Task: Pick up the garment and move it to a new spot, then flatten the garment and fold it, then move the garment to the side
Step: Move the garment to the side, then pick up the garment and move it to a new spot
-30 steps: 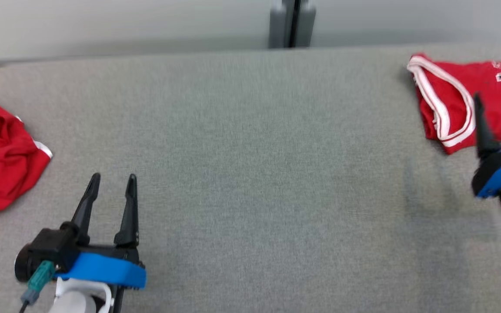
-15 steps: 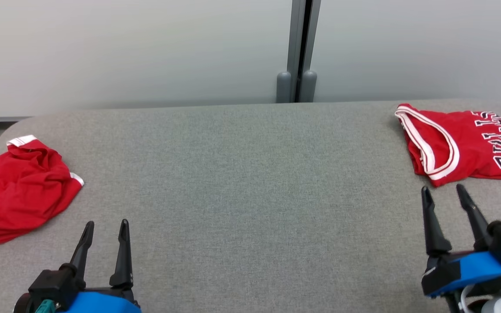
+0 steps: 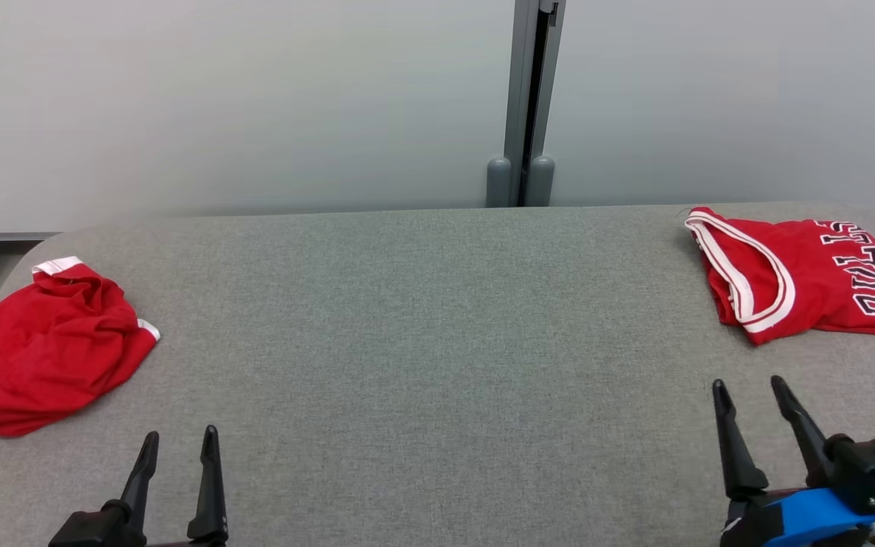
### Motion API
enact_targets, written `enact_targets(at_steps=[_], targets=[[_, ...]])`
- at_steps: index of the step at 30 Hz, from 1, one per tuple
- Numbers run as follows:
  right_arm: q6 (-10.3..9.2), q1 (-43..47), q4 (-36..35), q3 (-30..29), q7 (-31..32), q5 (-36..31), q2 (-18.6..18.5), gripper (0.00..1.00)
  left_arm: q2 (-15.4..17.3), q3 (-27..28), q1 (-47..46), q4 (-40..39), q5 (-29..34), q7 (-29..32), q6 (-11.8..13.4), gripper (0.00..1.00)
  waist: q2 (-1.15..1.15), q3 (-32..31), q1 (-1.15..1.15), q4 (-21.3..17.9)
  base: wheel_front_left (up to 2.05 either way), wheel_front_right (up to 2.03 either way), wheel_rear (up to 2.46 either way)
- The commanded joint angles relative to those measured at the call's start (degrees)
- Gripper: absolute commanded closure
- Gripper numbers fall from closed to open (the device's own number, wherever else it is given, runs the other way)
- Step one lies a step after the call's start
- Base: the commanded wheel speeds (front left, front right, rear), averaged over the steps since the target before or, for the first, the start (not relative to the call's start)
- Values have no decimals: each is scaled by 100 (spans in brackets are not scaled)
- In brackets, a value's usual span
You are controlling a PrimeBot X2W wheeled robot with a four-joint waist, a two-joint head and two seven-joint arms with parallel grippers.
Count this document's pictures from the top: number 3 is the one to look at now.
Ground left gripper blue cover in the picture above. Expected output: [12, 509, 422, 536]
[102, 425, 229, 547]

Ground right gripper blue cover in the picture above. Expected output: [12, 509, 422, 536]
[712, 375, 875, 547]

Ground red Bulls jersey white sleeves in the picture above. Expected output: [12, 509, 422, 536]
[684, 207, 875, 346]

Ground red shirt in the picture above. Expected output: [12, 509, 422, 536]
[0, 257, 161, 438]

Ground grey cylindrical post foot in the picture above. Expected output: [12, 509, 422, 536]
[526, 156, 556, 207]
[486, 157, 513, 208]

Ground grey metal partition post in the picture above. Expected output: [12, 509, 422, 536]
[504, 0, 566, 207]

